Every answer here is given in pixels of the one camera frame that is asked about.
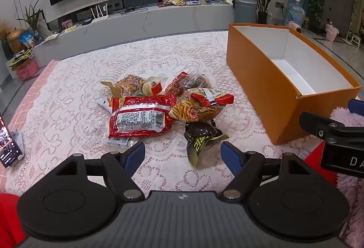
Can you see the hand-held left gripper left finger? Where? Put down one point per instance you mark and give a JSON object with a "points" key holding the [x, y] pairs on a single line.
{"points": [[135, 158]]}

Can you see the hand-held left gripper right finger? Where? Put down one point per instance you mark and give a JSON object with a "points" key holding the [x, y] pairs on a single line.
{"points": [[231, 160]]}

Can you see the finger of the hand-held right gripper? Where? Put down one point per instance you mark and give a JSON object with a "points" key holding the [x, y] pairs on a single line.
{"points": [[315, 124], [357, 108]]}

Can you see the black green snack packet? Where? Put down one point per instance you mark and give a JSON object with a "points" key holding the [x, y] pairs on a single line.
{"points": [[199, 140]]}

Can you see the large red snack bag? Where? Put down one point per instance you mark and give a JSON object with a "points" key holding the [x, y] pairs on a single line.
{"points": [[136, 120]]}

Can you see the white spicy stick packet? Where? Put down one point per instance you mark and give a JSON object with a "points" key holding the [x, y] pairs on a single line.
{"points": [[103, 104]]}

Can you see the yellow stick snack bag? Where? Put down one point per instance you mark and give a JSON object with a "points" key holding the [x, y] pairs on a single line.
{"points": [[193, 110]]}

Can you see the orange cardboard box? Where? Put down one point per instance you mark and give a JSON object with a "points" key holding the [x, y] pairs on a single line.
{"points": [[256, 89]]}

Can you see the peanut brittle bag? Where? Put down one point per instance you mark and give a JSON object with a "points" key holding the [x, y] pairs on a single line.
{"points": [[129, 84]]}

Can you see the clear pastry packet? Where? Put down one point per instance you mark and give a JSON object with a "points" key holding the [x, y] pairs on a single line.
{"points": [[150, 86]]}

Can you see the red braised meat packet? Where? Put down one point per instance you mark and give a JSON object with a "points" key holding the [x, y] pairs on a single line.
{"points": [[176, 84]]}

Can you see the clear packet with dark filling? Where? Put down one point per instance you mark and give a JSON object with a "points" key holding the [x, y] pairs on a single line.
{"points": [[199, 81]]}

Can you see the white stool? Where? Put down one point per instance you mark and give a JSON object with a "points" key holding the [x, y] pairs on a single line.
{"points": [[353, 39]]}

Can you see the pink bin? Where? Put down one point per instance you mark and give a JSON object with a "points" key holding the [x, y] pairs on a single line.
{"points": [[332, 33]]}

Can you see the grey cabinet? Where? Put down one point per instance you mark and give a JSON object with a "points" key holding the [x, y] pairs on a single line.
{"points": [[335, 12]]}

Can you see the green jar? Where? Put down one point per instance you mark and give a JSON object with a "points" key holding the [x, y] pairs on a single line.
{"points": [[306, 23]]}

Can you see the pink heater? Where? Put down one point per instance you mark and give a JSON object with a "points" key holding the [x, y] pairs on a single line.
{"points": [[294, 27]]}

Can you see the blue water jug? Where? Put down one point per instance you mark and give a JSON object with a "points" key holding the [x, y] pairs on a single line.
{"points": [[295, 15]]}

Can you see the white phone stand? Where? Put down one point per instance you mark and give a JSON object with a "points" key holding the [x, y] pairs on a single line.
{"points": [[19, 140]]}

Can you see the pink checkered table cover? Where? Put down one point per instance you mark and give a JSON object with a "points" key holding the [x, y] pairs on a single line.
{"points": [[25, 100]]}

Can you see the smartphone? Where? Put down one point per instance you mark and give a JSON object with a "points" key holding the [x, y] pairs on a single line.
{"points": [[7, 143]]}

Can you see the grey trash can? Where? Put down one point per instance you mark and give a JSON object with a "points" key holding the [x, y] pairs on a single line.
{"points": [[244, 12]]}

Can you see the pink storage box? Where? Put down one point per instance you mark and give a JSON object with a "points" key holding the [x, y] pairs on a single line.
{"points": [[27, 70]]}

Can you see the white router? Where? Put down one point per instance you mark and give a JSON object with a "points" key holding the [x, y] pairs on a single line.
{"points": [[98, 19]]}

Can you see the black yellow paper stack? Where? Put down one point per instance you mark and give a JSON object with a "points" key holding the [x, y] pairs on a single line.
{"points": [[20, 59]]}

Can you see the pile of snack packets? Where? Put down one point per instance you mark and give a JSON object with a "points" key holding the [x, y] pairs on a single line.
{"points": [[173, 2]]}

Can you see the blue snack bag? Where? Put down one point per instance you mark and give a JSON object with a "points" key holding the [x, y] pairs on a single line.
{"points": [[27, 39]]}

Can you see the gold gourd vase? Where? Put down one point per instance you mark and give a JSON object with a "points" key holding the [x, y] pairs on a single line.
{"points": [[16, 41]]}

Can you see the thin-leaf potted plant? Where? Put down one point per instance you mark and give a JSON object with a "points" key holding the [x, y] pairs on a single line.
{"points": [[32, 17]]}

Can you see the dried yellow flowers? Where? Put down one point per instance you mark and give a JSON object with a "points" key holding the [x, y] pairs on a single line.
{"points": [[5, 29]]}

